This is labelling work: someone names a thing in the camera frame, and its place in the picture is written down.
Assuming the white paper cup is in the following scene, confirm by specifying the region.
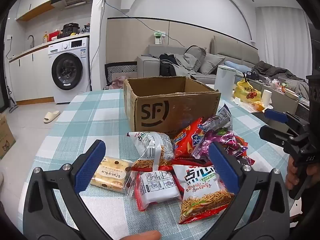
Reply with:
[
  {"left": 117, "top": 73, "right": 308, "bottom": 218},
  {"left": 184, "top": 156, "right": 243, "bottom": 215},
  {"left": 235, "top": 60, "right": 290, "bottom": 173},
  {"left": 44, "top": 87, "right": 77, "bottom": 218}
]
[{"left": 260, "top": 89, "right": 272, "bottom": 107}]

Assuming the beige slipper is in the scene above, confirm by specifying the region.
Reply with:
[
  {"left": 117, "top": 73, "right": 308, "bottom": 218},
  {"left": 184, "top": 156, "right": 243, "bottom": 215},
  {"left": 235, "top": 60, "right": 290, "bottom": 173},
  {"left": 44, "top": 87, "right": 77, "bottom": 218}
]
[{"left": 43, "top": 110, "right": 61, "bottom": 123}]

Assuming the grey garment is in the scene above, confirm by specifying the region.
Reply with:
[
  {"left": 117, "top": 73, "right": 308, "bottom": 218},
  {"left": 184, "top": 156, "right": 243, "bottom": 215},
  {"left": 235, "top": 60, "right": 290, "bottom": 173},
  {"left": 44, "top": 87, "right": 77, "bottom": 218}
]
[{"left": 174, "top": 52, "right": 198, "bottom": 74}]

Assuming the printed cardboard box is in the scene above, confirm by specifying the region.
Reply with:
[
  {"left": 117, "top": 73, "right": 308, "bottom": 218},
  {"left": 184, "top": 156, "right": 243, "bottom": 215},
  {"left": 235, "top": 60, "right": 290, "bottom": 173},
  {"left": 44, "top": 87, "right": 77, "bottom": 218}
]
[{"left": 0, "top": 114, "right": 17, "bottom": 159}]

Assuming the white noodle snack packet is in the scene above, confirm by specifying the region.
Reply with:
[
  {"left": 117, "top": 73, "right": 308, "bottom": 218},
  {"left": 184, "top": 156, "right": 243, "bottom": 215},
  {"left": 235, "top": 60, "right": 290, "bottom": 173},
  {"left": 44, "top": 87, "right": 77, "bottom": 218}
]
[{"left": 127, "top": 131, "right": 174, "bottom": 172}]

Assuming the grey mop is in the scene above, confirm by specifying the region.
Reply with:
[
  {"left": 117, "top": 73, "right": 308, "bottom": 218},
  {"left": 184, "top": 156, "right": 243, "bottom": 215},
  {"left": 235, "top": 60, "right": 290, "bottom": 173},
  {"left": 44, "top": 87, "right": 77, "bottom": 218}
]
[{"left": 6, "top": 85, "right": 18, "bottom": 113}]

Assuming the dark grey pillow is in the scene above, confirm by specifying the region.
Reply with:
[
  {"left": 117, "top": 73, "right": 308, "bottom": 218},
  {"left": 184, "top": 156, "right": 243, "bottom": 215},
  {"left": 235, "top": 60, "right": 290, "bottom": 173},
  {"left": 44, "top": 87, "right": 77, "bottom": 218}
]
[{"left": 185, "top": 45, "right": 207, "bottom": 72}]

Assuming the red cone snack packet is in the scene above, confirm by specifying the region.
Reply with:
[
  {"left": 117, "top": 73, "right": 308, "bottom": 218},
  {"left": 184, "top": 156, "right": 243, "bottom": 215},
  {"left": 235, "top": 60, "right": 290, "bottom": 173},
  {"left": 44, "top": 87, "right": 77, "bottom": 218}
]
[{"left": 172, "top": 117, "right": 204, "bottom": 159}]

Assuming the red box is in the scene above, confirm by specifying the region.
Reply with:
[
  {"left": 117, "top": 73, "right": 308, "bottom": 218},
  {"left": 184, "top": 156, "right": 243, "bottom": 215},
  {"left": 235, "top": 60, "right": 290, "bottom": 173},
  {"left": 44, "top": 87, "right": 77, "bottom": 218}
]
[{"left": 48, "top": 31, "right": 62, "bottom": 42}]

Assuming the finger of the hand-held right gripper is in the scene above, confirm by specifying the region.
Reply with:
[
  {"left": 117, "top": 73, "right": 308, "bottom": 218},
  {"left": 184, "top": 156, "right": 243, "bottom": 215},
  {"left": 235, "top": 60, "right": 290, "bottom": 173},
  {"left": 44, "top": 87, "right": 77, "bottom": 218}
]
[
  {"left": 264, "top": 109, "right": 308, "bottom": 132},
  {"left": 259, "top": 126, "right": 300, "bottom": 150}
]

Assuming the white washing machine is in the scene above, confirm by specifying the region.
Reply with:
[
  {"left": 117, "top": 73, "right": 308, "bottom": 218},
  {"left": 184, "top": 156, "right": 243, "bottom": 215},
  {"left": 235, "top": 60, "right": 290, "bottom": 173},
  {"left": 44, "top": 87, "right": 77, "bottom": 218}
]
[{"left": 48, "top": 37, "right": 91, "bottom": 104}]

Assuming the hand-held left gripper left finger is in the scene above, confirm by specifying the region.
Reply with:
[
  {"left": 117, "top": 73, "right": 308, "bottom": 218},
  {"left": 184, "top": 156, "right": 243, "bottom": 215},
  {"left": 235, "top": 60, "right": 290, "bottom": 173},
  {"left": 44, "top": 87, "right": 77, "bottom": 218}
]
[{"left": 22, "top": 140, "right": 113, "bottom": 240}]

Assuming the black pressure cooker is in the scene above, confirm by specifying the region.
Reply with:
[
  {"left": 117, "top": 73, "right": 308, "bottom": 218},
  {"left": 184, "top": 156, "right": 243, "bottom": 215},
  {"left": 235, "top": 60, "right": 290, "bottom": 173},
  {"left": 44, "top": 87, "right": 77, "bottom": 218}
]
[{"left": 61, "top": 23, "right": 80, "bottom": 37}]

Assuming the checked tablecloth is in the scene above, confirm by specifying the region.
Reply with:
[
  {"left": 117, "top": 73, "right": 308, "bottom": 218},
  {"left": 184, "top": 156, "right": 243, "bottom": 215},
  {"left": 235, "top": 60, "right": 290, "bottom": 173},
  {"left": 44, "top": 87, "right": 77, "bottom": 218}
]
[{"left": 19, "top": 87, "right": 290, "bottom": 240}]

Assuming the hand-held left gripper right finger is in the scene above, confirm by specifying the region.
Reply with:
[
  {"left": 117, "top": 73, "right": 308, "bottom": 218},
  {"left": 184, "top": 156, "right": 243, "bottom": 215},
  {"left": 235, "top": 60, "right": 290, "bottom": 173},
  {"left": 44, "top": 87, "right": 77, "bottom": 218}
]
[{"left": 200, "top": 141, "right": 292, "bottom": 240}]

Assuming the light grey pillow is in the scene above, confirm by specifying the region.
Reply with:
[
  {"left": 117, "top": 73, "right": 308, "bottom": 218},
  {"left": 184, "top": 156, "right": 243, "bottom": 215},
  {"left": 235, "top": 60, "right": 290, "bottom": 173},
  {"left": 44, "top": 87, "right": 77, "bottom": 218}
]
[{"left": 199, "top": 53, "right": 225, "bottom": 75}]

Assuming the dark blanket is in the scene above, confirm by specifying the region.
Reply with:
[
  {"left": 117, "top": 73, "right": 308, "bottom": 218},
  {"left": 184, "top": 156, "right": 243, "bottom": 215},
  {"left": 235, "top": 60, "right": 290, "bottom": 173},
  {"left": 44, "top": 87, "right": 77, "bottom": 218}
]
[{"left": 252, "top": 61, "right": 310, "bottom": 98}]

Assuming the person's left hand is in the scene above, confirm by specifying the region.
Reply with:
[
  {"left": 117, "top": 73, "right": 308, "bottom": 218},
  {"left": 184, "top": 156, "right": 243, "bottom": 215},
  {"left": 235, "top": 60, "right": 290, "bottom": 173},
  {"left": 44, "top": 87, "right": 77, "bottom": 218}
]
[{"left": 120, "top": 231, "right": 162, "bottom": 240}]

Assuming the black jacket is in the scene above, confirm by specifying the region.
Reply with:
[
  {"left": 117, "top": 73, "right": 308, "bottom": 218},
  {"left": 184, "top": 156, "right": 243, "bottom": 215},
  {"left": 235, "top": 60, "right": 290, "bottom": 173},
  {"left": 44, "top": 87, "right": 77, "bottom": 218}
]
[{"left": 159, "top": 54, "right": 178, "bottom": 77}]

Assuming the yellow cracker packet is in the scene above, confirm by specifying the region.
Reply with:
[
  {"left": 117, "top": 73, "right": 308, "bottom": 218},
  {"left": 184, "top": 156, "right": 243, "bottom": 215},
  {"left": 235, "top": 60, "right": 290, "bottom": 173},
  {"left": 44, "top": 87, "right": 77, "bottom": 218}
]
[{"left": 90, "top": 156, "right": 134, "bottom": 195}]

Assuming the yellow plastic bag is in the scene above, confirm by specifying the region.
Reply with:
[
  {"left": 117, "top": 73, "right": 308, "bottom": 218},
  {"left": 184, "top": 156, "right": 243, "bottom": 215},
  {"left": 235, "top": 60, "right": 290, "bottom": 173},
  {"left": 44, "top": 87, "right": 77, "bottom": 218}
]
[{"left": 234, "top": 79, "right": 262, "bottom": 103}]

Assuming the white curtain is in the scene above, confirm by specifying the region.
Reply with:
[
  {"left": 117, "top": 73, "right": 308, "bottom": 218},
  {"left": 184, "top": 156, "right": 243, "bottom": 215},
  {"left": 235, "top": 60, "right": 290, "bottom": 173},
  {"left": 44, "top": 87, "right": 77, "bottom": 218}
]
[{"left": 257, "top": 6, "right": 310, "bottom": 68}]

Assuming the person's right hand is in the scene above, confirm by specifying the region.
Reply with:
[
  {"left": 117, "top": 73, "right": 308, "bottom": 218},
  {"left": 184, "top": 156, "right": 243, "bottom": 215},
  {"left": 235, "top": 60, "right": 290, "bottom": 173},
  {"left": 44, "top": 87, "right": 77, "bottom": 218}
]
[{"left": 285, "top": 155, "right": 298, "bottom": 190}]

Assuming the white upper cabinet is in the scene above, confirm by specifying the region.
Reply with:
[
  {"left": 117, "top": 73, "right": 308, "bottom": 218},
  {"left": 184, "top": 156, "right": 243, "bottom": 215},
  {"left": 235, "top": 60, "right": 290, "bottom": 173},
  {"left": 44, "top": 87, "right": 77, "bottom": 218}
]
[{"left": 15, "top": 0, "right": 73, "bottom": 22}]

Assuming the white wall device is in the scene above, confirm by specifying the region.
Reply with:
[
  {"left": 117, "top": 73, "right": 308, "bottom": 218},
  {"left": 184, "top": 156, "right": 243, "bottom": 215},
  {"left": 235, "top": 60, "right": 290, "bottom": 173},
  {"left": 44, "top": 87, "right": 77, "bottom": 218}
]
[{"left": 153, "top": 31, "right": 165, "bottom": 45}]

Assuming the pink cloth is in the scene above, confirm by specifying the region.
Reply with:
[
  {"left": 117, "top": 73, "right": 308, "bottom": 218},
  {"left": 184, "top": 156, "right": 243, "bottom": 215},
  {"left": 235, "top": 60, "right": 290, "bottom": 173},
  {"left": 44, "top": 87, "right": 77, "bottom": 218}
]
[{"left": 109, "top": 76, "right": 129, "bottom": 90}]

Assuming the brown cardboard box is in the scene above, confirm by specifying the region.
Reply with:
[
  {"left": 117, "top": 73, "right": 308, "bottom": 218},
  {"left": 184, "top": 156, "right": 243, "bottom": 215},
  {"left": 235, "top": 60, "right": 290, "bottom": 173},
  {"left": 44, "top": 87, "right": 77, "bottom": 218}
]
[{"left": 123, "top": 76, "right": 222, "bottom": 133}]

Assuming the white red-edged packet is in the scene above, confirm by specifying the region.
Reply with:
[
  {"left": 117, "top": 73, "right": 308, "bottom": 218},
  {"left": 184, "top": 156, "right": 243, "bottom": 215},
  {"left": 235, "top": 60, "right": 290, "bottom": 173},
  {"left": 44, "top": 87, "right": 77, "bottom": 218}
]
[{"left": 134, "top": 171, "right": 183, "bottom": 212}]

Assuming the light blue pillow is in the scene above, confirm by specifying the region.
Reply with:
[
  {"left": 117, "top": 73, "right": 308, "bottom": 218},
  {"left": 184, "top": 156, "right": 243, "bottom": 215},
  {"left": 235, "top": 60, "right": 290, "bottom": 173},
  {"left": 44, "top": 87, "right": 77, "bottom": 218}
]
[{"left": 224, "top": 60, "right": 253, "bottom": 72}]

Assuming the purple snack packet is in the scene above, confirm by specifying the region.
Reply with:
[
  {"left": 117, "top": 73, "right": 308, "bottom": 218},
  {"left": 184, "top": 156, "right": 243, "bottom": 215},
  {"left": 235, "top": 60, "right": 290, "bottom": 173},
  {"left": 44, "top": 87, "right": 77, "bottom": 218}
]
[{"left": 194, "top": 130, "right": 240, "bottom": 159}]

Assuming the silver snack packet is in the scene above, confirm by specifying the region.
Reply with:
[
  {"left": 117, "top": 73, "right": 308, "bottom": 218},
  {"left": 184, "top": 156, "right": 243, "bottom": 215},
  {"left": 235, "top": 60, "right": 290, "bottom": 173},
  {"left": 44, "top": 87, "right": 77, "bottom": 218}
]
[{"left": 201, "top": 104, "right": 233, "bottom": 133}]

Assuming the white trash bin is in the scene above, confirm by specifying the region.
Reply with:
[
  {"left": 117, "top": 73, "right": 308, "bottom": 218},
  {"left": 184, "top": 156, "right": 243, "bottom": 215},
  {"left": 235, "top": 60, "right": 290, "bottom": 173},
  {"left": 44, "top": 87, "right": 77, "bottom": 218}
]
[{"left": 214, "top": 64, "right": 237, "bottom": 100}]

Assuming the grey sofa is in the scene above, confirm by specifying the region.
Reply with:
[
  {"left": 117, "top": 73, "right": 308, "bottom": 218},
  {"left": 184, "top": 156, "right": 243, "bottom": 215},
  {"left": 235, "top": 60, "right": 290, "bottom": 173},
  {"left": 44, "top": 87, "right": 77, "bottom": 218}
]
[{"left": 137, "top": 35, "right": 310, "bottom": 105}]

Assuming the red noodle snack packet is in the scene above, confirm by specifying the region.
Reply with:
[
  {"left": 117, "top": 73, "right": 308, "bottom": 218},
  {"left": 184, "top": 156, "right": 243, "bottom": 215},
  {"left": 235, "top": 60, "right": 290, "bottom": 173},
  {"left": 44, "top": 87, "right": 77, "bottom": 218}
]
[{"left": 172, "top": 165, "right": 235, "bottom": 224}]

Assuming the red cookie packet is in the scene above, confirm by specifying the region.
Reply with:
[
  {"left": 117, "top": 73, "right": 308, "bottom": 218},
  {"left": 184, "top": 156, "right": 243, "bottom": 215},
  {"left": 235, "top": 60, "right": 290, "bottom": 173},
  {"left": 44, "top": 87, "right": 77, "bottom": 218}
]
[
  {"left": 234, "top": 135, "right": 248, "bottom": 157},
  {"left": 237, "top": 155, "right": 255, "bottom": 167}
]

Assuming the white kitchen counter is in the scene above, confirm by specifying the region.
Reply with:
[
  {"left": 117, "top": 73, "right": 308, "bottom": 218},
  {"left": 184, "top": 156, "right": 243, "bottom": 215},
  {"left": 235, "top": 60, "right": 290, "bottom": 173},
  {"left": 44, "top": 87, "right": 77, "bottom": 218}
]
[{"left": 9, "top": 42, "right": 54, "bottom": 105}]

